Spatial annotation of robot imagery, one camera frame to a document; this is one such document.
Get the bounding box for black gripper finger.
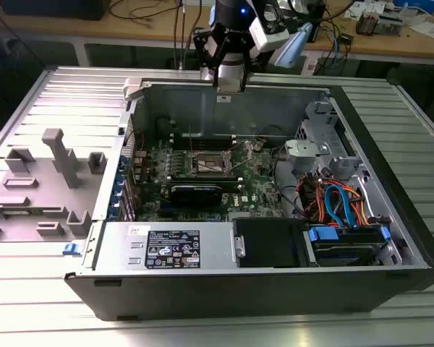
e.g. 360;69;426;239
193;28;224;88
239;34;258;92

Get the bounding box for square CPU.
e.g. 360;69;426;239
216;83;242;95

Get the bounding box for CPU socket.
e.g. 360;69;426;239
190;148;237;179

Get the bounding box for blue expansion slot latch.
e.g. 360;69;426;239
107;155;128;222

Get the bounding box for black upright box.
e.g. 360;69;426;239
310;17;327;43

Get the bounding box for silver metal drive cage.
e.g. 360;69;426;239
296;100;366;171

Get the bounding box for wooden desk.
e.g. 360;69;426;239
0;0;434;68

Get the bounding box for finned heat sink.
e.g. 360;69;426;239
357;9;380;36

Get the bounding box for white printed box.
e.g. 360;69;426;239
346;0;384;12

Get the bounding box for green motherboard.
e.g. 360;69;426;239
132;137;298;223

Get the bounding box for large black equipment box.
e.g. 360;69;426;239
0;0;112;22

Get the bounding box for grey electronic device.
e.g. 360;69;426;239
378;13;407;36

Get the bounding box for black graphics card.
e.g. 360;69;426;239
169;183;224;208

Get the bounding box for white papers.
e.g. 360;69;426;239
407;20;434;40

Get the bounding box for black plastic shroud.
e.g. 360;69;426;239
232;218;310;269

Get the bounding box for hard disk in blue carrier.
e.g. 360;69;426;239
302;223;392;268

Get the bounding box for grey parts rack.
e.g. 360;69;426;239
0;128;108;244

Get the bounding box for silver power supply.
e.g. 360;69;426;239
93;220;239;271

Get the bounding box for black PC case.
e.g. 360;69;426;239
64;74;434;322

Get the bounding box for blue plastic clip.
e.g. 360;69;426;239
62;241;82;257

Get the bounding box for white camera black bracket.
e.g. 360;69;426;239
248;1;291;52

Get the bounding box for blue hanging cable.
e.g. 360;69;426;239
331;27;343;72

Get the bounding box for red wire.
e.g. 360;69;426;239
297;173;328;222

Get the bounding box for blue wire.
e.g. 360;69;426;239
324;183;359;229

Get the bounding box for orange wire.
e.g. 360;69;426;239
346;186;380;227

